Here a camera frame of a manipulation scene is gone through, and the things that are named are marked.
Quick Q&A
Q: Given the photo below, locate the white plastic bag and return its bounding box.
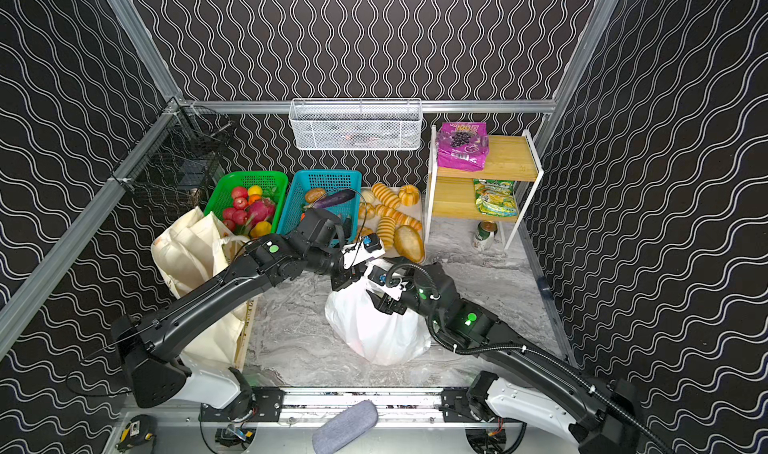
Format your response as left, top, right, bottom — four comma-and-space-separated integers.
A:
325, 259, 431, 366

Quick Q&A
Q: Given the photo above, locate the cream canvas tote bag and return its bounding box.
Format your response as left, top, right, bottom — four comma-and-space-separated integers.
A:
151, 207, 257, 369

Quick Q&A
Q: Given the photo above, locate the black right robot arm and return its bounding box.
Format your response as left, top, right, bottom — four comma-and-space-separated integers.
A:
361, 259, 672, 453

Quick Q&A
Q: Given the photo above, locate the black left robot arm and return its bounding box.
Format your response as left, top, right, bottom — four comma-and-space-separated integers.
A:
111, 209, 347, 420

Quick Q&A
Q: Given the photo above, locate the striped bread roll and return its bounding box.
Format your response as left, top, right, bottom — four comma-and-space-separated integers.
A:
376, 216, 397, 250

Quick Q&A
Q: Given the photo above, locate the oval golden bread loaf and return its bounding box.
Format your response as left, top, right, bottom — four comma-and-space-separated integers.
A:
394, 225, 425, 263

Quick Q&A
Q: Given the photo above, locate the purple eggplant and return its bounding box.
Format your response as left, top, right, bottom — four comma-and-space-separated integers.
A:
311, 188, 357, 209

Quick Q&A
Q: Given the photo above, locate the long striped bread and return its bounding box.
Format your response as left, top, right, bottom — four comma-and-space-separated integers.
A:
375, 204, 422, 231

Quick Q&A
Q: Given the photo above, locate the beige bread tray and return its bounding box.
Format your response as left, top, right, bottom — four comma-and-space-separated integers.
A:
358, 183, 425, 263

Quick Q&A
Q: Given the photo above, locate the brown potato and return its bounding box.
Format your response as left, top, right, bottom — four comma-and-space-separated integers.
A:
304, 188, 327, 204

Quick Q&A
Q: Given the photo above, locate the teal plastic basket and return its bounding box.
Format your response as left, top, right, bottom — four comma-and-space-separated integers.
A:
276, 169, 362, 243

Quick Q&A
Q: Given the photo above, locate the pink dragon fruit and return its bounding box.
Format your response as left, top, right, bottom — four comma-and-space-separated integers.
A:
244, 198, 276, 229

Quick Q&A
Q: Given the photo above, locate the pumpkin shaped bread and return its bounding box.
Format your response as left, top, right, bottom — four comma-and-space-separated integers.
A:
398, 185, 421, 207

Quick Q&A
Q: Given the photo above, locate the green white can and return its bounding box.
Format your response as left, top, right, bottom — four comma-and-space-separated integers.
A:
473, 221, 498, 251

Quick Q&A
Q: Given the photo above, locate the green plastic basket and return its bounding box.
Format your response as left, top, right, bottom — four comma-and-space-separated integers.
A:
204, 171, 288, 240

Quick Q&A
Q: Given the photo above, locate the grey cloth pad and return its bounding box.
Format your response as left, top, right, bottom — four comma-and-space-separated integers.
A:
312, 400, 379, 454

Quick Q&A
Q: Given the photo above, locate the green yellow snack bag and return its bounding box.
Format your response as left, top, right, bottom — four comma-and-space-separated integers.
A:
473, 179, 519, 217

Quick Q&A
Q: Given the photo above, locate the white wooden two-tier shelf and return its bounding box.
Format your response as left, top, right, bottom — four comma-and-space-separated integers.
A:
422, 126, 544, 249

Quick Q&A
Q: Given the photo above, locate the left purple snack bag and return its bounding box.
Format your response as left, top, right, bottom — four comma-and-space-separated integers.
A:
436, 122, 490, 172

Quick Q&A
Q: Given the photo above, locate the yellow black tape measure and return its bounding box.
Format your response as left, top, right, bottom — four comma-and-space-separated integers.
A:
115, 414, 158, 453

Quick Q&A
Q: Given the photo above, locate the white wire wall basket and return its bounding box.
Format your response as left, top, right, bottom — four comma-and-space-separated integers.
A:
288, 98, 423, 151

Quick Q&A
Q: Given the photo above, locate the black wire wall basket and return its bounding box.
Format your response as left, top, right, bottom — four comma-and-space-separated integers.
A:
114, 102, 233, 217

